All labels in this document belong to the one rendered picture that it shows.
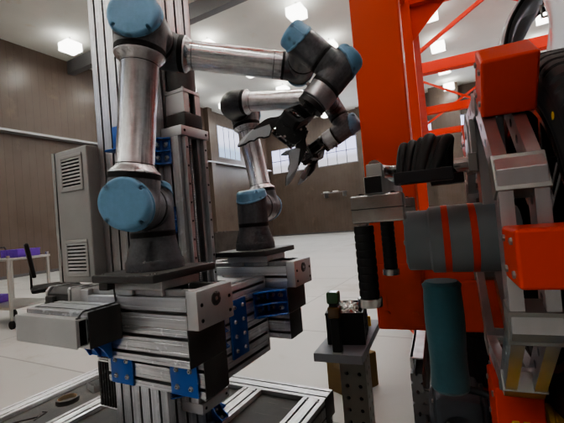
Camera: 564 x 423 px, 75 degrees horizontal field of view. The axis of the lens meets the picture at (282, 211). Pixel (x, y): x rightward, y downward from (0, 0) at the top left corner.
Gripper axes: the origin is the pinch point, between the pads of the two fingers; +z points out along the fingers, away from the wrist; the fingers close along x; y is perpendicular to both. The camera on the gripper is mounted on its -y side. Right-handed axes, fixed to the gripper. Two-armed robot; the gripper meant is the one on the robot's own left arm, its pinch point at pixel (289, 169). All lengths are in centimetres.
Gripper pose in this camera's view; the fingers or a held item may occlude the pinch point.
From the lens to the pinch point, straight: 158.8
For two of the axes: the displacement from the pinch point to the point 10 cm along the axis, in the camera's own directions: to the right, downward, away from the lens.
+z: -7.6, 5.0, 4.1
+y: -4.4, 0.6, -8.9
